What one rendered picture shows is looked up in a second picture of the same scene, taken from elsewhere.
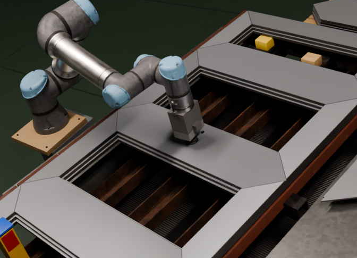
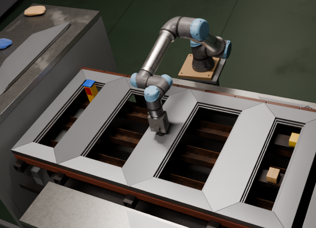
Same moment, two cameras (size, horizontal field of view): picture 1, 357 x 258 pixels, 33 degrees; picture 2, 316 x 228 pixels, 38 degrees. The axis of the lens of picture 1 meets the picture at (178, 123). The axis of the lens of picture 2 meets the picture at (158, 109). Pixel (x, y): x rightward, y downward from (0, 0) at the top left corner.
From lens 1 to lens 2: 2.07 m
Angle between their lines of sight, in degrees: 56
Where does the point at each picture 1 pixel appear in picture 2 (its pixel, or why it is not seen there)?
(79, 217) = (100, 109)
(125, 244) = (83, 133)
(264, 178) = (129, 176)
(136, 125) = (174, 103)
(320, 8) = not seen: outside the picture
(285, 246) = (102, 202)
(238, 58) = (253, 129)
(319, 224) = (117, 215)
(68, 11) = (183, 24)
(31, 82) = not seen: hidden behind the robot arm
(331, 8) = not seen: outside the picture
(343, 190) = (135, 219)
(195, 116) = (158, 124)
